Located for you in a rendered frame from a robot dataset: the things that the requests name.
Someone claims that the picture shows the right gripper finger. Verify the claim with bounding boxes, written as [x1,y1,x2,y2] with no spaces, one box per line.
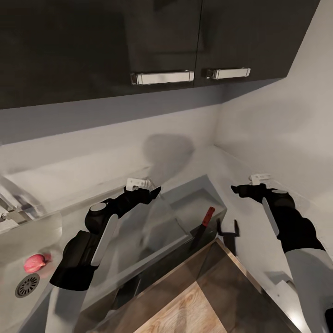
[231,185,238,194]

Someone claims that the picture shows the vidalia onion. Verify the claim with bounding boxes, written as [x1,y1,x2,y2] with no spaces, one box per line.
[24,254,46,273]

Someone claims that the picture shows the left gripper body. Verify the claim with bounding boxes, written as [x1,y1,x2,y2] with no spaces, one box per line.
[119,186,151,210]

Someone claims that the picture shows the parer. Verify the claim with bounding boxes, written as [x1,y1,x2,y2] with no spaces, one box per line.
[188,207,215,251]

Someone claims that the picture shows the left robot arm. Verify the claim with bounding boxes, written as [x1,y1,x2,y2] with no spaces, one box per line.
[17,177,161,333]

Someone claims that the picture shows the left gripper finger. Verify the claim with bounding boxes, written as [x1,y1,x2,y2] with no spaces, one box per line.
[150,186,161,200]

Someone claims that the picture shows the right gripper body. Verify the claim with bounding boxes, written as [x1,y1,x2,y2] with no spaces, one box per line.
[238,183,266,201]

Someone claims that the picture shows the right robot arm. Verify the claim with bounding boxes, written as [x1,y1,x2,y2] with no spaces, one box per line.
[231,173,333,333]

